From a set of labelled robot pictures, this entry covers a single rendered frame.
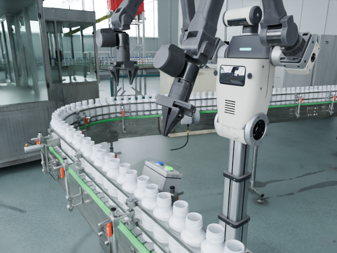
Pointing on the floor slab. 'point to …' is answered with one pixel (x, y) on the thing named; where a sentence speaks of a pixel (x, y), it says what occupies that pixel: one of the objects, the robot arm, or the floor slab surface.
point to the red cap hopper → (112, 5)
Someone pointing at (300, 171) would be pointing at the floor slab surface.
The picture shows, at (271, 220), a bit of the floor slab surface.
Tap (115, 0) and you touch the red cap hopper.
